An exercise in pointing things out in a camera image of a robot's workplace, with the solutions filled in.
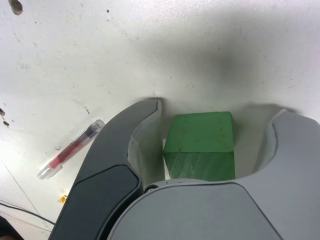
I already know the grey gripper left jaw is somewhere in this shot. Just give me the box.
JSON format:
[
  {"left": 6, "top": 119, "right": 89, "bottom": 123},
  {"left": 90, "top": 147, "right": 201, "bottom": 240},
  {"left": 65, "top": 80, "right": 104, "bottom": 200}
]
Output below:
[{"left": 49, "top": 98, "right": 166, "bottom": 240}]

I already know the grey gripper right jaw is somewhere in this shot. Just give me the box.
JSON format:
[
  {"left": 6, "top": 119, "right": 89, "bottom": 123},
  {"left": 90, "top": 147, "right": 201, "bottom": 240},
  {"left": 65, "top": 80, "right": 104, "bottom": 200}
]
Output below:
[{"left": 107, "top": 101, "right": 320, "bottom": 240}]

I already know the green cube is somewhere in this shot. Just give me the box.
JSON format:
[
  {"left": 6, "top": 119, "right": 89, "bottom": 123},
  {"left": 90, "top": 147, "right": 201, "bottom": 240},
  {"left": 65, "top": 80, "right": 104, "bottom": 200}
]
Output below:
[{"left": 162, "top": 111, "right": 236, "bottom": 181}]

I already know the red pen with clear barrel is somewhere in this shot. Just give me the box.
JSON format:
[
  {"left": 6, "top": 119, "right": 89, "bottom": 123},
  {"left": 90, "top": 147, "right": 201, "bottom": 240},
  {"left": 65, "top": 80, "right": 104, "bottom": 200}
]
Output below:
[{"left": 36, "top": 119, "right": 105, "bottom": 180}]

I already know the thin black cable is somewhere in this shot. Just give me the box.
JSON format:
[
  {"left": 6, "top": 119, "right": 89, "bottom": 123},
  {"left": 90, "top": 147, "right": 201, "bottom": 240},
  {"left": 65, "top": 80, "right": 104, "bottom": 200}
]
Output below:
[{"left": 0, "top": 201, "right": 56, "bottom": 226}]

